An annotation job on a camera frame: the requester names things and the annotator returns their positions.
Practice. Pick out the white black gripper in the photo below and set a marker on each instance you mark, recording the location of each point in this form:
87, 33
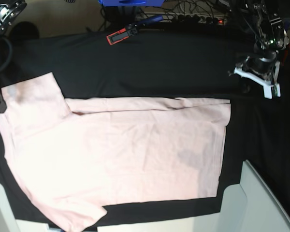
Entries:
262, 69

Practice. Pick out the pink T-shirt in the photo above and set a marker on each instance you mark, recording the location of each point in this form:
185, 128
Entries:
72, 157

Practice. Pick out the red object at right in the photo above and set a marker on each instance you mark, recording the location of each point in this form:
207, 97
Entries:
285, 60

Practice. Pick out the black table cloth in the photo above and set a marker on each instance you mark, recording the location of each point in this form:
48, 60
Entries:
165, 64

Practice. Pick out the white power strip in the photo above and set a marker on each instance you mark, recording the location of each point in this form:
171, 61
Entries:
172, 17

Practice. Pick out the orange black clamp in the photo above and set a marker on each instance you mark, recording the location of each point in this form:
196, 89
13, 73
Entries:
132, 29

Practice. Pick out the blue box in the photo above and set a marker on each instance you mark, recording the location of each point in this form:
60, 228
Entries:
131, 2

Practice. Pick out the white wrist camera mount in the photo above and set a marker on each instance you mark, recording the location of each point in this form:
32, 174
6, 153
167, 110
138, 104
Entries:
272, 91

